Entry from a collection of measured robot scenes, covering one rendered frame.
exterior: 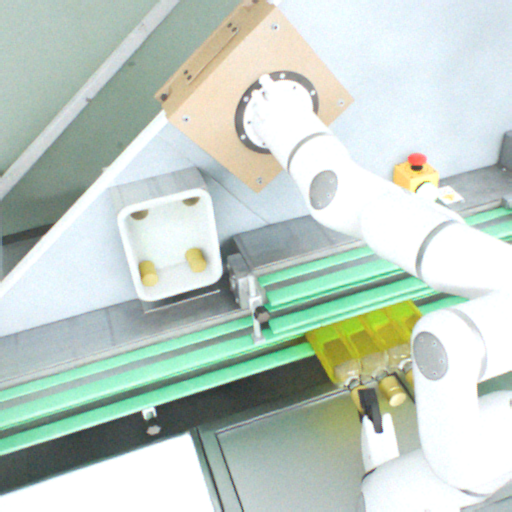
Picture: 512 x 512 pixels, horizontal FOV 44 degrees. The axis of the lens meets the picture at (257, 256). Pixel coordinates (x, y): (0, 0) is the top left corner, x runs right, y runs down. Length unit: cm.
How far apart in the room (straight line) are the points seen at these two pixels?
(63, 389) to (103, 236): 30
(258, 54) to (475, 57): 52
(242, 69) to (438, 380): 60
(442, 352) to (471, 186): 85
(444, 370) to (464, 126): 87
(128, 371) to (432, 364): 71
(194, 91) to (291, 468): 72
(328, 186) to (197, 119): 30
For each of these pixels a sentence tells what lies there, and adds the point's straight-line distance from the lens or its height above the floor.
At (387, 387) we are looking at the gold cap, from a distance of 121.
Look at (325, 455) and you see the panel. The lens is 129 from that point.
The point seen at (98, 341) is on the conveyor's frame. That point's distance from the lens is 130.
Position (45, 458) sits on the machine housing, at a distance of 144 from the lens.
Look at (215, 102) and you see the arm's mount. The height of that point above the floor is 85.
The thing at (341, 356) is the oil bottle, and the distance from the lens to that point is 123.
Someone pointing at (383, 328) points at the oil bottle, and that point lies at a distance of 129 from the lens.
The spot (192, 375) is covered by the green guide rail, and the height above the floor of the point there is 92.
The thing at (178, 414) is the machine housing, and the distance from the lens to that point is 142.
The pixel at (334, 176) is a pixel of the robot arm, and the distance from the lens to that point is 88.
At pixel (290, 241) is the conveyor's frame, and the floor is 83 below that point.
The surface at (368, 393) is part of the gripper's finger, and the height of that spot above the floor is 115.
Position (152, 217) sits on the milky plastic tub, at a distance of 124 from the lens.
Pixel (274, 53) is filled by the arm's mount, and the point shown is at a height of 85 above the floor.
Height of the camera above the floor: 180
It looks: 49 degrees down
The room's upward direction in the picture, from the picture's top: 150 degrees clockwise
